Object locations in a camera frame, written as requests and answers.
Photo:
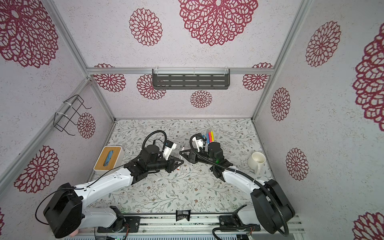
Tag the black wire wall rack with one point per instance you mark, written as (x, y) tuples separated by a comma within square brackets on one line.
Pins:
[(63, 119)]

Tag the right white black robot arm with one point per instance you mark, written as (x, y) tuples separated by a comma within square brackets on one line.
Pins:
[(270, 209)]

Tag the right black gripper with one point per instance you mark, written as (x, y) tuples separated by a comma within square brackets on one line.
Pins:
[(192, 158)]

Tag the dark grey wall shelf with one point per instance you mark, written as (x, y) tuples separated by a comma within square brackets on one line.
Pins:
[(168, 79)]

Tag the white ceramic mug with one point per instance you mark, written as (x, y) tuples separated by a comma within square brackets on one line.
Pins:
[(256, 161)]

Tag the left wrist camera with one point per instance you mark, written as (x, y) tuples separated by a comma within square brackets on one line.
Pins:
[(169, 147)]

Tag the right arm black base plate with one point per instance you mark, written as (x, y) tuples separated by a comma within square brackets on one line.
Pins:
[(232, 223)]

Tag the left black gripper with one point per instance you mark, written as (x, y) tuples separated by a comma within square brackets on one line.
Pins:
[(171, 163)]

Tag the small black clip bracket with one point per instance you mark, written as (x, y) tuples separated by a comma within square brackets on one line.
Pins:
[(183, 215)]

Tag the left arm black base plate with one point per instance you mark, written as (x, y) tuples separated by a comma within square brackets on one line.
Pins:
[(128, 225)]

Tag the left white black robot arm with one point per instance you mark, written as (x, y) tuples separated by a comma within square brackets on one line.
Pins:
[(68, 209)]

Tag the wooden lid tissue box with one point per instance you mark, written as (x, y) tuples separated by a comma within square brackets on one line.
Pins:
[(110, 158)]

